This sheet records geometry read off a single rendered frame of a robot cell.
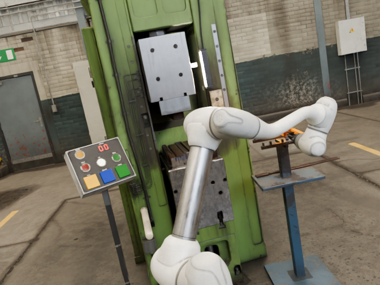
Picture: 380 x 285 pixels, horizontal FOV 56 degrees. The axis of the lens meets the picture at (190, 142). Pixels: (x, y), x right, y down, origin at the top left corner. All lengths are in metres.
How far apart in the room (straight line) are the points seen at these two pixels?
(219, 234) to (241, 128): 1.32
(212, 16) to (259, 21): 6.06
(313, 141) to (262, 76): 6.83
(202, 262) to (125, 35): 1.63
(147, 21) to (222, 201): 1.30
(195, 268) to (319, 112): 0.92
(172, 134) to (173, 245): 1.53
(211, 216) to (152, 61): 1.10
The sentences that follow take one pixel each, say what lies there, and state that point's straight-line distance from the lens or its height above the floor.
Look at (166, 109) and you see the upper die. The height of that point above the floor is 1.30.
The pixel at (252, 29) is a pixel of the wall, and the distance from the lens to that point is 8.55.
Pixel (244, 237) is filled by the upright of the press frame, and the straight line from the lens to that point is 2.87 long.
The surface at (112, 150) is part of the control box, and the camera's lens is 2.26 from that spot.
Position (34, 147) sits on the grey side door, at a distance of 8.96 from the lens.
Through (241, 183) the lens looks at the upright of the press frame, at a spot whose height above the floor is 0.64.
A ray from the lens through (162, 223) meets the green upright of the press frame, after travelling 2.67.
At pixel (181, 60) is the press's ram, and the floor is 1.59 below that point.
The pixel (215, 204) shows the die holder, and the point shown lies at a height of 0.61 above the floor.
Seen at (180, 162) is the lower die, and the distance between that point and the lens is 2.41.
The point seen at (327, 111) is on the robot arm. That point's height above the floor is 1.22.
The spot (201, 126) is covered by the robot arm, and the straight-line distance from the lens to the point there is 1.45.
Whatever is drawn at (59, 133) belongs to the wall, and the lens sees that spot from 8.71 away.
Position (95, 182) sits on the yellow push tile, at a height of 1.00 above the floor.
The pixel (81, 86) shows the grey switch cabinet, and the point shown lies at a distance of 7.82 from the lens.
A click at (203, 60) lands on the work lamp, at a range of 2.49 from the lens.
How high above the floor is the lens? 1.53
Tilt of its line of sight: 11 degrees down
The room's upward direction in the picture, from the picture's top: 11 degrees counter-clockwise
